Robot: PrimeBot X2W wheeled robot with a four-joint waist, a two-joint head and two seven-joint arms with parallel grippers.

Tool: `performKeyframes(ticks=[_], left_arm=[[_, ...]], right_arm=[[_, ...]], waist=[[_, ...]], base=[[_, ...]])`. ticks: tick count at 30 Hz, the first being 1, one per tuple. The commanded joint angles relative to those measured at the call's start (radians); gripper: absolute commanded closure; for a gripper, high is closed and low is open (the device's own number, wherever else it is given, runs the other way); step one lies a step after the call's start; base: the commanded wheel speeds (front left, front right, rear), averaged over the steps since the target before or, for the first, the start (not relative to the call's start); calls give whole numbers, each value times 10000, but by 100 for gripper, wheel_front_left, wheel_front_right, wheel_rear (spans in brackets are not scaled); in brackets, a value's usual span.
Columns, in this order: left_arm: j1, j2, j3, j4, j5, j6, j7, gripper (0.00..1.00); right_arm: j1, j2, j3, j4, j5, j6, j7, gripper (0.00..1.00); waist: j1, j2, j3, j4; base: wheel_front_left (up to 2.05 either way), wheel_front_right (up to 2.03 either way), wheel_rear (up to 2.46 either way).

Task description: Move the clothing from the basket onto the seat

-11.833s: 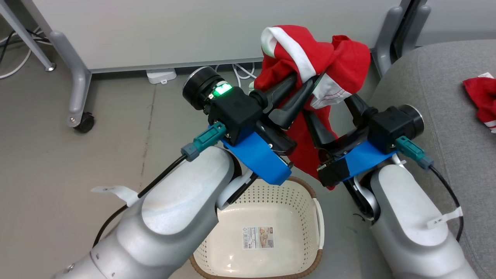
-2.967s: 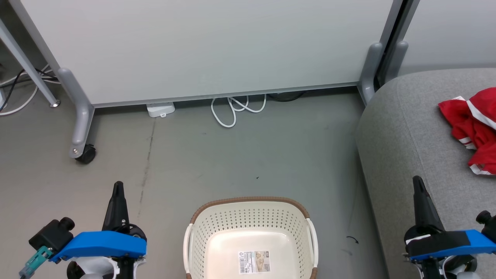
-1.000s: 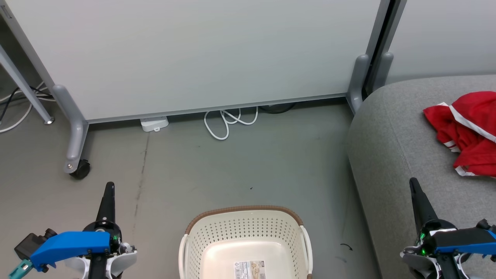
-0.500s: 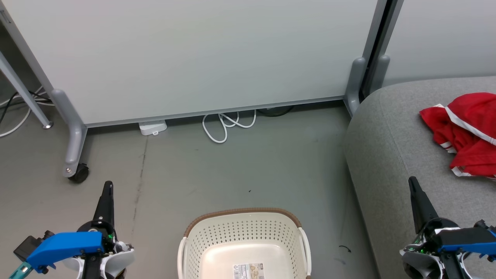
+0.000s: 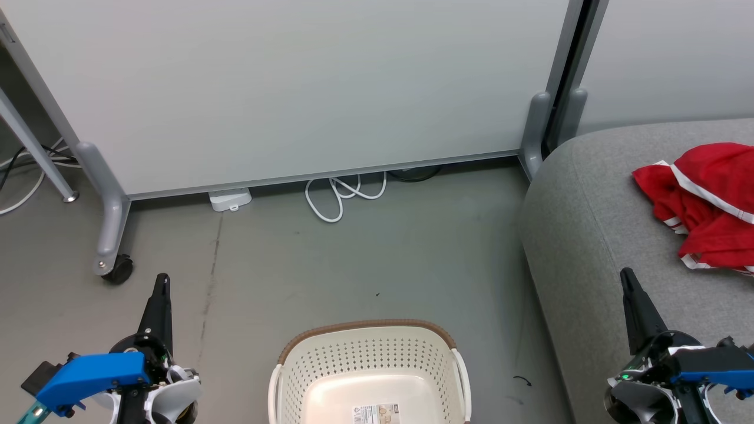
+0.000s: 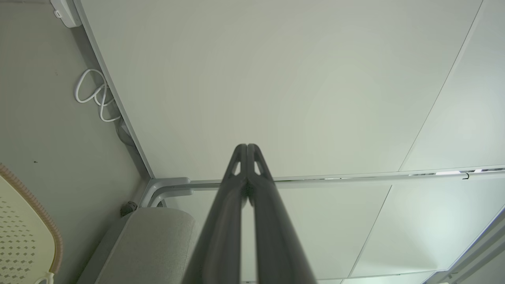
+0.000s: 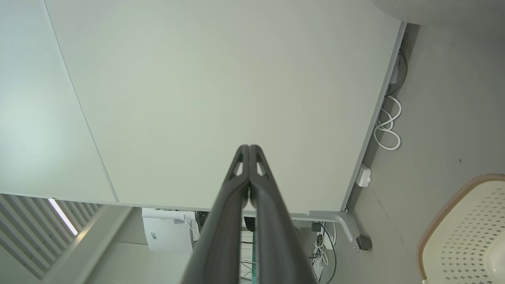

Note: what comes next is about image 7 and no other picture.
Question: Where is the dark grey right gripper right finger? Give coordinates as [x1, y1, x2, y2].
[249, 145, 318, 284]

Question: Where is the white power adapter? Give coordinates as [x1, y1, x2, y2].
[355, 164, 372, 188]

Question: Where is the cream perforated laundry basket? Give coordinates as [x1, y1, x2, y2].
[417, 174, 505, 284]

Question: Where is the white box appliance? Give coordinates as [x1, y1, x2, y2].
[141, 208, 196, 254]

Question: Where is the thin black cable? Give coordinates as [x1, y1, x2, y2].
[319, 222, 338, 284]
[386, 49, 408, 97]

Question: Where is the white looped cable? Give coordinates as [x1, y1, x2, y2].
[373, 95, 403, 151]

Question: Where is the long ceiling light strip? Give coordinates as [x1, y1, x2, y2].
[47, 198, 79, 236]

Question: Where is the grey table leg with foot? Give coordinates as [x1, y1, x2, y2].
[307, 210, 359, 251]

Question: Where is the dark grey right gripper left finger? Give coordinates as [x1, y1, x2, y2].
[180, 145, 251, 284]

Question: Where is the black castor wheel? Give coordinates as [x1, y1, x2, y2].
[356, 234, 373, 252]

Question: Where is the thin white cable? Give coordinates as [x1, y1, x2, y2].
[312, 236, 330, 268]

